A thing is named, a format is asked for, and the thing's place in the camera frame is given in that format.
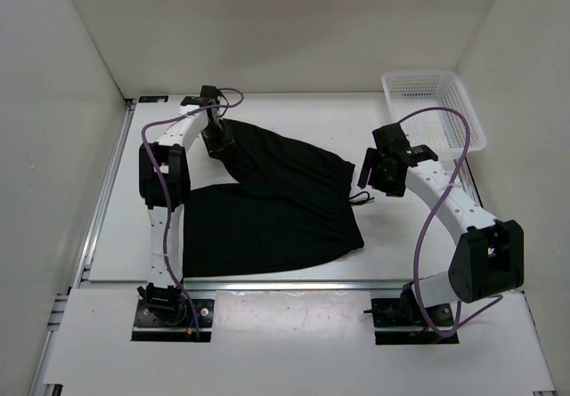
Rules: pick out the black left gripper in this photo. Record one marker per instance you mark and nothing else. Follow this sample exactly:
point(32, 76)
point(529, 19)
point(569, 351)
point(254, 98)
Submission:
point(226, 142)

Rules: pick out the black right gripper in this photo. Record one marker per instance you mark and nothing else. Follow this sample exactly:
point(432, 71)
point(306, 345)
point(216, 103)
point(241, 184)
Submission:
point(372, 159)

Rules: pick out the black shorts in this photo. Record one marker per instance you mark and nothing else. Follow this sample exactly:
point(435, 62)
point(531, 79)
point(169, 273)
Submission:
point(287, 209)

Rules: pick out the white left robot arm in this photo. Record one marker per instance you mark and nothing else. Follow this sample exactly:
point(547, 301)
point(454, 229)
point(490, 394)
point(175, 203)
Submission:
point(165, 184)

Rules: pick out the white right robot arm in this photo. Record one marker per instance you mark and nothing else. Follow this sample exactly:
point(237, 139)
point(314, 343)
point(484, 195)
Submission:
point(489, 253)

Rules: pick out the white plastic basket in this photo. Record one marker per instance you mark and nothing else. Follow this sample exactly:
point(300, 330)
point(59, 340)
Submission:
point(448, 107)

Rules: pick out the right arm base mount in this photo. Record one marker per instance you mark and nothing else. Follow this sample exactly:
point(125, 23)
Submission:
point(398, 321)

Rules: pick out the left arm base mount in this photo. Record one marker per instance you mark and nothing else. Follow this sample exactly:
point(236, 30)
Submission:
point(165, 315)

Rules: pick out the aluminium left rail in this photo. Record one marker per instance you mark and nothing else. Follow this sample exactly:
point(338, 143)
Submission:
point(90, 241)

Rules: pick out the aluminium front rail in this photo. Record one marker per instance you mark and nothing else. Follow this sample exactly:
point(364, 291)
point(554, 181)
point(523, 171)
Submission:
point(294, 285)

